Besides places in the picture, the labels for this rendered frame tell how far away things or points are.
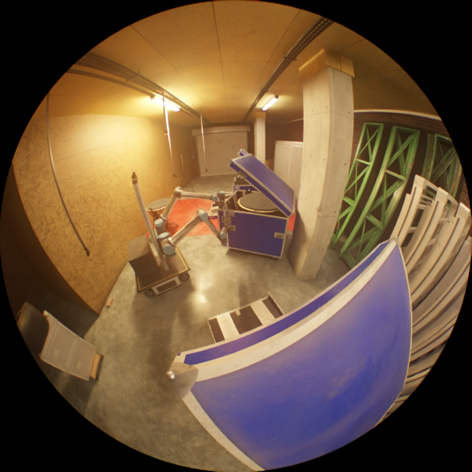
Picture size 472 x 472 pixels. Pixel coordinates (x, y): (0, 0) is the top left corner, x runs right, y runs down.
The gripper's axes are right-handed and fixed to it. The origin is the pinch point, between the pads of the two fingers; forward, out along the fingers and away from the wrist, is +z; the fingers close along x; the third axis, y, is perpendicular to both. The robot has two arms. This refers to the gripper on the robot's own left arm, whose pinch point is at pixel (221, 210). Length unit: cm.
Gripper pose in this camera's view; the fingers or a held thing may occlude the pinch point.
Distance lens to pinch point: 253.5
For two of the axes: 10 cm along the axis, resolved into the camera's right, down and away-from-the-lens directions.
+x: 3.5, -5.6, 7.6
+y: 9.3, 3.1, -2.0
